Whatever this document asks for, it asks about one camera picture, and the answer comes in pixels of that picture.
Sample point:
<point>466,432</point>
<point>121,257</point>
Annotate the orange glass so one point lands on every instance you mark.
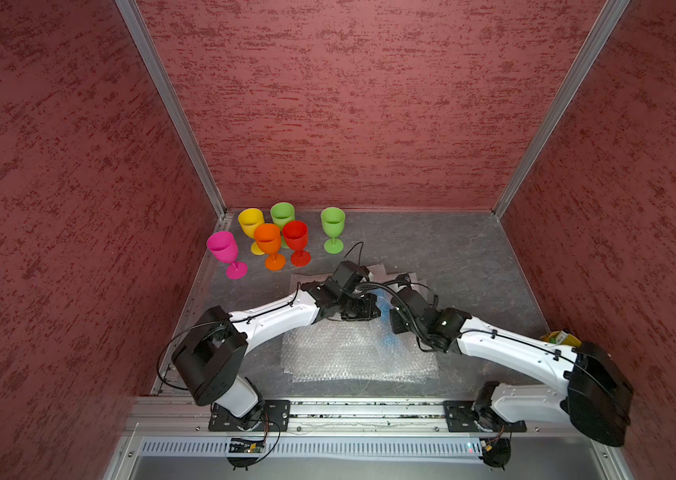
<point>268,238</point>

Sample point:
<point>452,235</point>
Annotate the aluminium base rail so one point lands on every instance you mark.
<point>363,429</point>

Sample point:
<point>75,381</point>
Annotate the red glass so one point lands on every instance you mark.
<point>295,234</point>

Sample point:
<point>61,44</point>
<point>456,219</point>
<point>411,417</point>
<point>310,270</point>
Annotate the aluminium corner post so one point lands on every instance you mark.
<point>600,32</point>
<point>147,50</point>

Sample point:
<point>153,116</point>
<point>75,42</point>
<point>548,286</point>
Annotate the right aluminium corner post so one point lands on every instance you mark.
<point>600,32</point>

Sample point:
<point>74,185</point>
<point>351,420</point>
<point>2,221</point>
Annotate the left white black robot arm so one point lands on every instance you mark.
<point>208,355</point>

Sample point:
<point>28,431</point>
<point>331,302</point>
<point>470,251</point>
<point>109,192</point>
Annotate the bright green wine glass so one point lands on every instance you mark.
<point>282,213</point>

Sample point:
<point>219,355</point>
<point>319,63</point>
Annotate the left aluminium corner post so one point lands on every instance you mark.
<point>147,50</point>

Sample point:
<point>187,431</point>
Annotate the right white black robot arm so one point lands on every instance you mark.
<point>579,385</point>

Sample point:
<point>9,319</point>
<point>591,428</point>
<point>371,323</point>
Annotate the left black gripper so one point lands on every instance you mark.
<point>366,314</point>

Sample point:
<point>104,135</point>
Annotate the yellow pen cup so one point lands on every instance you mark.
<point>562,337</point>

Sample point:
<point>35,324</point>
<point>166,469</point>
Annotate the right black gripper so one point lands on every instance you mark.
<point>395,318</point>

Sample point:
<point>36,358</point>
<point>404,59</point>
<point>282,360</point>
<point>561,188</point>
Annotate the pink glass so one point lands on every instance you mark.
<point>224,248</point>

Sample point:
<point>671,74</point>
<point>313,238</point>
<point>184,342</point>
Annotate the blue glass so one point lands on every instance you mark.
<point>390,344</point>

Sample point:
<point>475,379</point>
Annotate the yellow glass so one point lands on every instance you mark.
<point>250,219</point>

